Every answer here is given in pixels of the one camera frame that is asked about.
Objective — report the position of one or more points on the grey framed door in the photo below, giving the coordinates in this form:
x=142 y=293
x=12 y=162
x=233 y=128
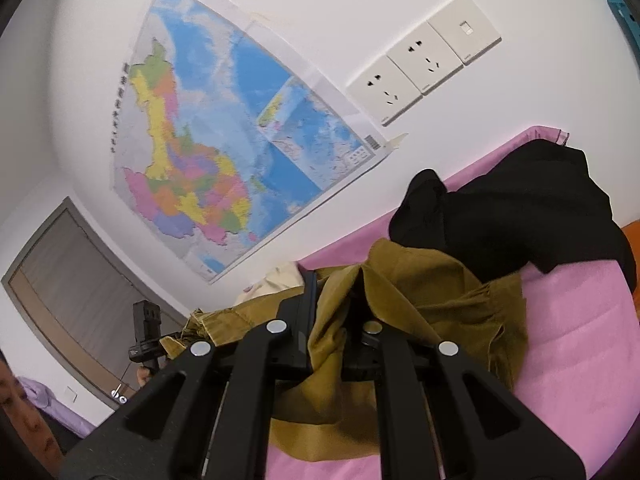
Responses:
x=78 y=298

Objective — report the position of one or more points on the white wall socket middle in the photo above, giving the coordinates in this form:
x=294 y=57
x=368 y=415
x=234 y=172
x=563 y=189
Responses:
x=425 y=58

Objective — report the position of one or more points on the white wall socket panel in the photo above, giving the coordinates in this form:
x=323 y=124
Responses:
x=383 y=91

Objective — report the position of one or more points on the small white wall socket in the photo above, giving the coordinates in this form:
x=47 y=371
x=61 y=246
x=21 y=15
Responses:
x=69 y=395

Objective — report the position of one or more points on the mustard olive button shirt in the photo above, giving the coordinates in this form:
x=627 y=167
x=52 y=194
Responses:
x=422 y=292

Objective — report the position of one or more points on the teal perforated plastic basket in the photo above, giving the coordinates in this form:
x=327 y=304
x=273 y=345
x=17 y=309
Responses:
x=628 y=24

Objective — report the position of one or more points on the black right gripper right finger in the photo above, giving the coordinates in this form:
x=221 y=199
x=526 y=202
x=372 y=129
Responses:
x=439 y=415

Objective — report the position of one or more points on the black garment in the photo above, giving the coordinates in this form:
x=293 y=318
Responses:
x=537 y=206

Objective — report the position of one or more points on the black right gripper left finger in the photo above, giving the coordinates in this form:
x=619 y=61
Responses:
x=207 y=414

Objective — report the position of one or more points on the cream beige garment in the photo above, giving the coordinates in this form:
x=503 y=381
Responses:
x=282 y=277

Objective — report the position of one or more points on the person's left hand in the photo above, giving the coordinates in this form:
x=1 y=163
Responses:
x=143 y=375

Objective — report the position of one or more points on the colourful wall map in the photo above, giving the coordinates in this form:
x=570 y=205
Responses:
x=224 y=136

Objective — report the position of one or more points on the person's face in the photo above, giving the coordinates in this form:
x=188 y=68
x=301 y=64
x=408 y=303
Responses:
x=28 y=422

